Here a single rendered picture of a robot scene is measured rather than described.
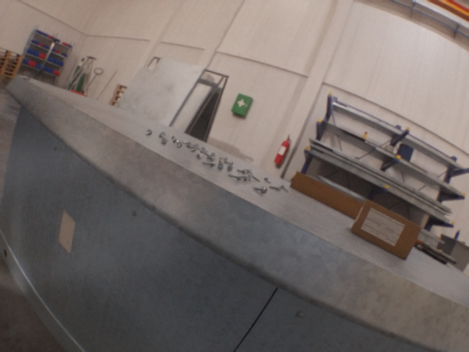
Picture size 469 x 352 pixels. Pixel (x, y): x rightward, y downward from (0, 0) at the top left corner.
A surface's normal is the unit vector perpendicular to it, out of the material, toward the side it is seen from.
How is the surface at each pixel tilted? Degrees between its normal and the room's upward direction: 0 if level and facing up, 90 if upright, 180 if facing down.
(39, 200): 90
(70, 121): 67
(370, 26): 90
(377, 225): 90
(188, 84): 78
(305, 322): 90
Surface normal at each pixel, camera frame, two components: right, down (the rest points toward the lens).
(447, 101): -0.36, -0.05
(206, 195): -0.13, -0.37
